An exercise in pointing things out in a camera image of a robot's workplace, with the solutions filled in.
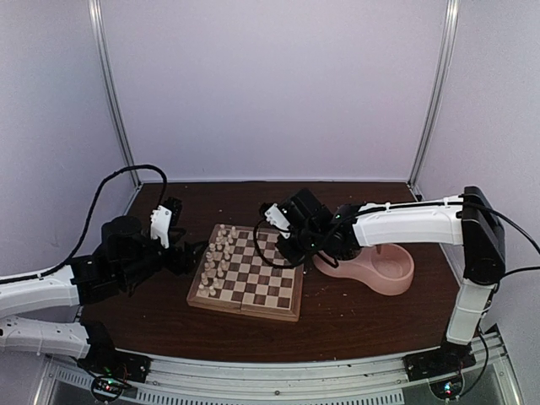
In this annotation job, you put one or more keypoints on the aluminium frame post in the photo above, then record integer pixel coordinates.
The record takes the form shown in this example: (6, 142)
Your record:
(447, 45)
(98, 26)

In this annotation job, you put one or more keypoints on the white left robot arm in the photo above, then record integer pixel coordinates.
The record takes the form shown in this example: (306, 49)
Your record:
(46, 289)

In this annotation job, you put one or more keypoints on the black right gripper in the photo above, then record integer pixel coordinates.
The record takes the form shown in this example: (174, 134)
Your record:
(293, 255)

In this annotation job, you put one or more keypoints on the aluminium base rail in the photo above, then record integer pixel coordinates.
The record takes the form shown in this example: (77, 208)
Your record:
(373, 380)

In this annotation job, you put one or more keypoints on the aluminium frame post right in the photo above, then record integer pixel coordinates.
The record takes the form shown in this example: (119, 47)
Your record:
(447, 45)

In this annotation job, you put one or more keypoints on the pink plastic double bowl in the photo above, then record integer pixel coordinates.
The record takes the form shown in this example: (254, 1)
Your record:
(386, 269)

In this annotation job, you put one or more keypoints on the aluminium frame post left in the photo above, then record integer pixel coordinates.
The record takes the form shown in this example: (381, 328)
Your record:
(98, 26)

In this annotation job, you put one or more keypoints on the wooden chess board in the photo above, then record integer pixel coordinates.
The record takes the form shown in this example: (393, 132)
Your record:
(269, 288)

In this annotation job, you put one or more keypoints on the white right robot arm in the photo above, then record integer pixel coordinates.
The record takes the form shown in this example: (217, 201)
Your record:
(365, 243)

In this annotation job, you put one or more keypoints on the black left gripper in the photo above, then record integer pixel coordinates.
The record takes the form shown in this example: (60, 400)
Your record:
(187, 262)

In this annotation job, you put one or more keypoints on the white chess pieces row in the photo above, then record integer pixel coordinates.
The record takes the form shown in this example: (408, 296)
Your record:
(221, 266)

